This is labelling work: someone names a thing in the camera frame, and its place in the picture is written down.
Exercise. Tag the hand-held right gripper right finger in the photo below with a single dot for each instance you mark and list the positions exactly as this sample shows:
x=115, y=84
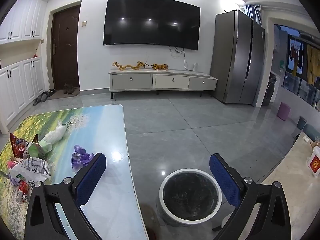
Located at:
x=225, y=180

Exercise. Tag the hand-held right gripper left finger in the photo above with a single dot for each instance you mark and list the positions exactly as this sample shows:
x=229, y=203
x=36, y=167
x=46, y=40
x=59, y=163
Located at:
x=91, y=177

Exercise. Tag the green plastic bag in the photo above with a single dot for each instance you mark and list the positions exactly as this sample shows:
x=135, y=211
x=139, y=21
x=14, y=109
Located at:
x=40, y=147

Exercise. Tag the white round trash bin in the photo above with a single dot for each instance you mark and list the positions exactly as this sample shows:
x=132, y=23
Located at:
x=165, y=212

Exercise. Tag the red packet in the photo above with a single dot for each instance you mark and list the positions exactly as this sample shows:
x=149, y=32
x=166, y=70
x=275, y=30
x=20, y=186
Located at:
x=23, y=191

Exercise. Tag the purple crumpled wrapper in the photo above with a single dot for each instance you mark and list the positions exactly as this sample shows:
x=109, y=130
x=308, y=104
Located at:
x=80, y=156

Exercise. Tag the white plastic bag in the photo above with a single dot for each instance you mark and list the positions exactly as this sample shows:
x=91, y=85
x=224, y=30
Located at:
x=56, y=132

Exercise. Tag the white printed packet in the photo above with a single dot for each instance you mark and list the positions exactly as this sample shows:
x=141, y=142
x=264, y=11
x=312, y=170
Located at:
x=31, y=168

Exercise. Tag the red-brown snack packet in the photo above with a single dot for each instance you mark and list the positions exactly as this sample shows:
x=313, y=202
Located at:
x=17, y=145

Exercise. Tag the brown door mat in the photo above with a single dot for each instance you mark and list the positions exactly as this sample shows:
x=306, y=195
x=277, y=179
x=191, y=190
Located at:
x=60, y=95

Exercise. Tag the purple stool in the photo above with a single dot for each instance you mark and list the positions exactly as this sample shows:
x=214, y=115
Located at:
x=283, y=111

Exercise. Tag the red and white box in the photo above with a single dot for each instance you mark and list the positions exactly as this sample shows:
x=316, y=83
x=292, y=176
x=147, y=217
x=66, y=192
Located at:
x=314, y=161

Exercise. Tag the grey slipper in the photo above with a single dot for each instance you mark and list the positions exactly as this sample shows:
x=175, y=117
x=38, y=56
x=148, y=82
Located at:
x=45, y=95
x=37, y=101

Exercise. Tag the black shoes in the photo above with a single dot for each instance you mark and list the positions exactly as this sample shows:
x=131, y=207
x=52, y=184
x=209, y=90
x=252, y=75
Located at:
x=52, y=92

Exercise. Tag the grey plastic bin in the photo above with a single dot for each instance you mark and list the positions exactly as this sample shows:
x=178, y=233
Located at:
x=301, y=123

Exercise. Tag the teal chair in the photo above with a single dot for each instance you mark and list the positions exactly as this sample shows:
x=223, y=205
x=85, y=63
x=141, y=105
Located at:
x=311, y=131

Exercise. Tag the grey washing machine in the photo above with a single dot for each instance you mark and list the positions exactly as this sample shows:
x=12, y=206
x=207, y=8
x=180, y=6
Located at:
x=270, y=90

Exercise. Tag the white television cabinet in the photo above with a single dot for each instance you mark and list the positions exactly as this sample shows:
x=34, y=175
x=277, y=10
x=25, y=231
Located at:
x=132, y=78

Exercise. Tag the white floor cabinets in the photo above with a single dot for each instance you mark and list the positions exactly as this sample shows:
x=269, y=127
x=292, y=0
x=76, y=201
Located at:
x=17, y=90

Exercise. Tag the golden dragon ornament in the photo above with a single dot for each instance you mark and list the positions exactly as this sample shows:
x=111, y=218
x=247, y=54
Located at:
x=142, y=65
x=125, y=67

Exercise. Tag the grey steel refrigerator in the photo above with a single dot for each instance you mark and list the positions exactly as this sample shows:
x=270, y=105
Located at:
x=232, y=60

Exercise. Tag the dark brown entrance door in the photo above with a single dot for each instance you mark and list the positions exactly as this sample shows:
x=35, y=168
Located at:
x=66, y=50

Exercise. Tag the golden tiger ornament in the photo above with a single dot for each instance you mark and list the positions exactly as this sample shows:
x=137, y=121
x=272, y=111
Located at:
x=160, y=67

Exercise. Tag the dark hanging garments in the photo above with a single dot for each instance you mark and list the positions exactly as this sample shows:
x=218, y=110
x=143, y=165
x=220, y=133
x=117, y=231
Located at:
x=297, y=57

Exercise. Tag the yellow hanging garment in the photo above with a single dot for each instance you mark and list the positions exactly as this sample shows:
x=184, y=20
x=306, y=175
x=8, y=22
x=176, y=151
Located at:
x=313, y=65

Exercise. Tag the blue curtain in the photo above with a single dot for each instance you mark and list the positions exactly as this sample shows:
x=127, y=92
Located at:
x=253, y=13

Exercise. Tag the black wall television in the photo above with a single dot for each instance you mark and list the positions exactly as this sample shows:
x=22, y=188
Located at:
x=150, y=22

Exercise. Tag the white wall cabinets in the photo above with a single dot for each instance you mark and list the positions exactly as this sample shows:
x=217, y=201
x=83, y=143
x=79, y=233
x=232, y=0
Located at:
x=25, y=20

